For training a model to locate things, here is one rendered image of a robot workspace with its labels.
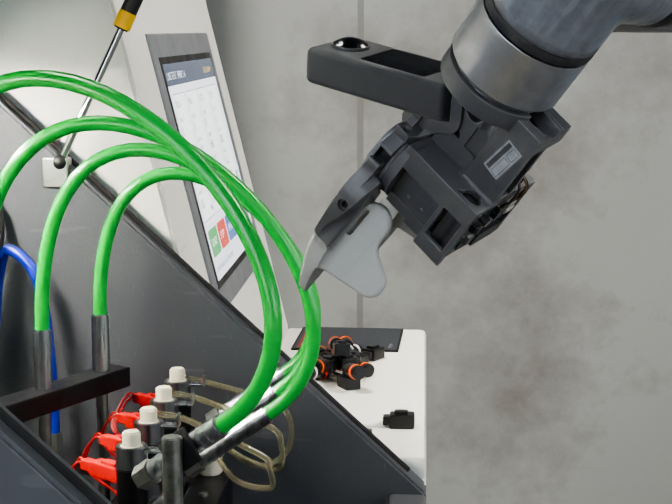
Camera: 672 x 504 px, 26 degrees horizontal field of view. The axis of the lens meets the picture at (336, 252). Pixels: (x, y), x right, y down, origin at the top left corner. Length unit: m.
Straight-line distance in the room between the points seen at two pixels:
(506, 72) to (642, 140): 2.87
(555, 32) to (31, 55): 0.90
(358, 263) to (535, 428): 2.85
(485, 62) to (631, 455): 3.05
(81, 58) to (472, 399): 2.29
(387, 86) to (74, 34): 0.74
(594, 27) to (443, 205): 0.15
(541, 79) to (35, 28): 0.88
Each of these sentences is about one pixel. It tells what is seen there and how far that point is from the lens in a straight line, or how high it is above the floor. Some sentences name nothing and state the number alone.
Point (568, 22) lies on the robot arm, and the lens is 0.83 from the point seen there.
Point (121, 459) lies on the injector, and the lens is 1.30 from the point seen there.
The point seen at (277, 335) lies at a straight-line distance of 1.10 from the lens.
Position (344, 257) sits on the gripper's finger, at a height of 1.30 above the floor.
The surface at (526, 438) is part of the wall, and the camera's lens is 3.79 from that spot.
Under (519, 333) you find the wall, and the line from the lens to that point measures 3.72.
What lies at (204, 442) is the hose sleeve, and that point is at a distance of 1.15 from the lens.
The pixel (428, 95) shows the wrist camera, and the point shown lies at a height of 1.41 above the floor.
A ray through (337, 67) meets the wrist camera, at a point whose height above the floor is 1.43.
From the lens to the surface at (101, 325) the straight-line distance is 1.53.
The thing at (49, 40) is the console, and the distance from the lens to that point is 1.63.
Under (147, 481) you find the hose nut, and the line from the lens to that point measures 1.19.
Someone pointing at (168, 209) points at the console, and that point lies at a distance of 1.62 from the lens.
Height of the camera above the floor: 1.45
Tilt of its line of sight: 9 degrees down
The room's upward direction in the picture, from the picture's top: straight up
